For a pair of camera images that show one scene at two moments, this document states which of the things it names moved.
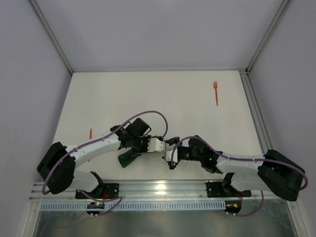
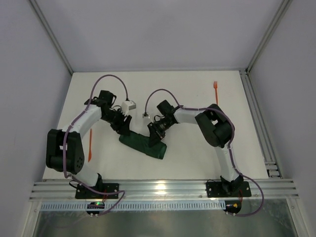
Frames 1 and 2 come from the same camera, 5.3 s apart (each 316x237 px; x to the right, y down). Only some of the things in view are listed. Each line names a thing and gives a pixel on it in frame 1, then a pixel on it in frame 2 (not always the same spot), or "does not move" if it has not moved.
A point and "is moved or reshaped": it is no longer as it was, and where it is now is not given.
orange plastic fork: (215, 83) does not move
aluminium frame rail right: (258, 120) does not move
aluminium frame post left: (51, 35) does not move
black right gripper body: (178, 154) -> (155, 130)
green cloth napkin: (126, 159) is moved or reshaped
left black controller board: (95, 205) does not move
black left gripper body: (135, 148) -> (122, 121)
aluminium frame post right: (282, 10) does not move
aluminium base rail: (158, 190) does not move
